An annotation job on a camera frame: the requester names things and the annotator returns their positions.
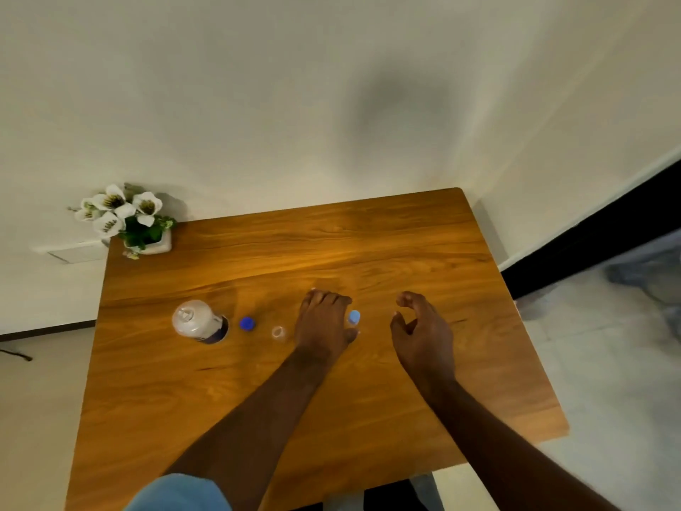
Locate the person's right hand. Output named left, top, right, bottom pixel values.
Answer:
left=389, top=290, right=457, bottom=392

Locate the white potted flower plant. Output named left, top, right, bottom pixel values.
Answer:
left=67, top=183, right=177, bottom=260

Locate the person's left blue sleeve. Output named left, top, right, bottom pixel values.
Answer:
left=123, top=473, right=233, bottom=511

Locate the person's left forearm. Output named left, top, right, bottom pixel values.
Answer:
left=165, top=348, right=341, bottom=511

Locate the black skirting strip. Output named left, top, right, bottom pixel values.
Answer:
left=499, top=159, right=681, bottom=300

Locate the white wall box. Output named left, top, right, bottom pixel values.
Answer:
left=33, top=240, right=111, bottom=265

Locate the person's right forearm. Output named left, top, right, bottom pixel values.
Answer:
left=420, top=377, right=624, bottom=511

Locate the person's left hand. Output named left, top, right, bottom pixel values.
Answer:
left=294, top=290, right=362, bottom=363

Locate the large clear solution bottle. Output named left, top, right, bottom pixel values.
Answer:
left=171, top=299, right=230, bottom=345

